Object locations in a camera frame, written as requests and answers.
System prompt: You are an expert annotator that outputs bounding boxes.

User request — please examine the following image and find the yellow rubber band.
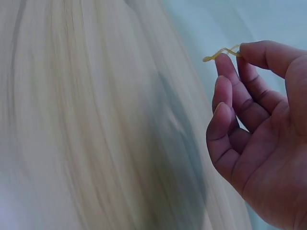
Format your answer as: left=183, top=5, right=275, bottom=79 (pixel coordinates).
left=202, top=44, right=243, bottom=63

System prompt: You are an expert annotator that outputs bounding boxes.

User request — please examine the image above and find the person's right hand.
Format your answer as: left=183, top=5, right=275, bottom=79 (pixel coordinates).
left=205, top=40, right=307, bottom=230

